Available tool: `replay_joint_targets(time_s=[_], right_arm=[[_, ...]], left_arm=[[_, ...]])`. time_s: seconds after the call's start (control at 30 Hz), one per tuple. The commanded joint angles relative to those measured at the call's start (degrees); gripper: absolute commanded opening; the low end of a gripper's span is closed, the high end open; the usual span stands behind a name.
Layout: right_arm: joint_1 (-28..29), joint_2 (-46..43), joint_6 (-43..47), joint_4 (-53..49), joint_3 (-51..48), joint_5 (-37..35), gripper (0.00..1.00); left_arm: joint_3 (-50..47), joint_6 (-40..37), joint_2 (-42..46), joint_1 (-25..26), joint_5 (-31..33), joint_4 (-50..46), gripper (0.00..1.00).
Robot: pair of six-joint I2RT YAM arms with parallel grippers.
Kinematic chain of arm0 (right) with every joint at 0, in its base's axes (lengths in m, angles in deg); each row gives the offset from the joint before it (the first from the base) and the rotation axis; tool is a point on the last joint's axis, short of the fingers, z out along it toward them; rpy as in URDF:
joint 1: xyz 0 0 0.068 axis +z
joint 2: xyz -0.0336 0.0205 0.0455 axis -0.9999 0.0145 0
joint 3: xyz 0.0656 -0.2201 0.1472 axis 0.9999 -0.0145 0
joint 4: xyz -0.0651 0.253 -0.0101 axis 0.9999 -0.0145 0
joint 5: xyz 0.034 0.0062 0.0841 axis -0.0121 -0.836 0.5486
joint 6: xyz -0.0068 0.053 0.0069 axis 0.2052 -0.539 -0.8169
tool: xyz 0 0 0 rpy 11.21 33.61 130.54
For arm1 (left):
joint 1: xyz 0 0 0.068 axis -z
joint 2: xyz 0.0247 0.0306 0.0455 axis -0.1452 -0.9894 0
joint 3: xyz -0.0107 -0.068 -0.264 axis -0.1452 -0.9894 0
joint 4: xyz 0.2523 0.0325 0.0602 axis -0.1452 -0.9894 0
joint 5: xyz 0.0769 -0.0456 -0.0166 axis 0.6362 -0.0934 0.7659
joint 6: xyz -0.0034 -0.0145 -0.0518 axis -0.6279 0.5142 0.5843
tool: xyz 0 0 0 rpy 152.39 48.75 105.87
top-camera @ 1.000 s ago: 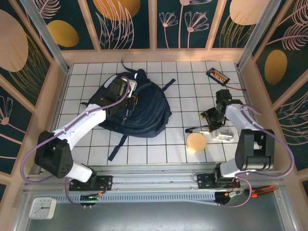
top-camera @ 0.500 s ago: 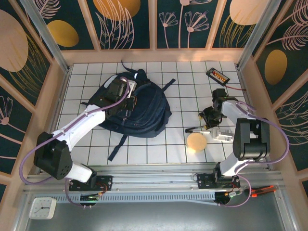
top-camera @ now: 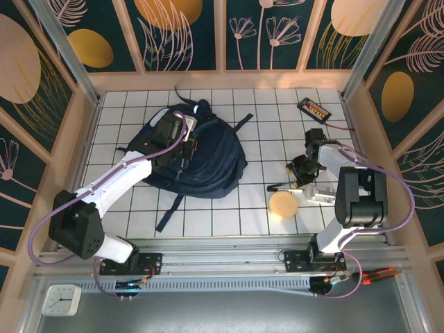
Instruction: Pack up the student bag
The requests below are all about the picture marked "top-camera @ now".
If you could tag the black pen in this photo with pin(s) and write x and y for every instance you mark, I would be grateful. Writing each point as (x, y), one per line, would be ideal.
(274, 188)

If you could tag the navy blue backpack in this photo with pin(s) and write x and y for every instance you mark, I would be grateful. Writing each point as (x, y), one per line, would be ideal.
(215, 163)

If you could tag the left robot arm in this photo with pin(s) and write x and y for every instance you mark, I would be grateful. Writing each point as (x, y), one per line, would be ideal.
(79, 229)

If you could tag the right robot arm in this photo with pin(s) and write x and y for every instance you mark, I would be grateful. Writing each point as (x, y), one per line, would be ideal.
(360, 204)

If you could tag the round beige disc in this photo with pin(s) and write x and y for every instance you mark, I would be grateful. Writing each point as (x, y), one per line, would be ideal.
(282, 206)

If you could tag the black charger board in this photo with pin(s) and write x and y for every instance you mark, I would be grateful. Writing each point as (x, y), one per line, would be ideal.
(314, 110)

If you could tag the small controller board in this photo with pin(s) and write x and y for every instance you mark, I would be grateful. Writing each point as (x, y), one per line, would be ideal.
(329, 281)
(133, 284)

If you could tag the orange black pliers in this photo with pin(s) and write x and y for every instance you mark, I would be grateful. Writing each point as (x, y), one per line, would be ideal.
(378, 274)

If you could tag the white square clock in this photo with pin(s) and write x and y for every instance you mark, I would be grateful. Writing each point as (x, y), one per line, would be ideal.
(61, 300)

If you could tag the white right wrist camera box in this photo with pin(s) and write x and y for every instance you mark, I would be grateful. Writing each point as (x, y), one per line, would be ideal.
(319, 194)

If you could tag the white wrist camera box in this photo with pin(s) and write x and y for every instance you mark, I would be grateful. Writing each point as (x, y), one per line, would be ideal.
(190, 125)
(319, 194)

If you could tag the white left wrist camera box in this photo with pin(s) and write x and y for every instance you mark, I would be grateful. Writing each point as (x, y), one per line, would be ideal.
(190, 125)

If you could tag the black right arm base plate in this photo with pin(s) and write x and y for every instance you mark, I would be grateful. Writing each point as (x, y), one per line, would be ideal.
(295, 260)

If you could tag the aluminium mounting rail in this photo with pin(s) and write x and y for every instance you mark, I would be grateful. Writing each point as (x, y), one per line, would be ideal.
(225, 258)

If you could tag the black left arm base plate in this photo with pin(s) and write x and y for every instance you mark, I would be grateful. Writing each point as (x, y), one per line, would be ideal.
(152, 260)

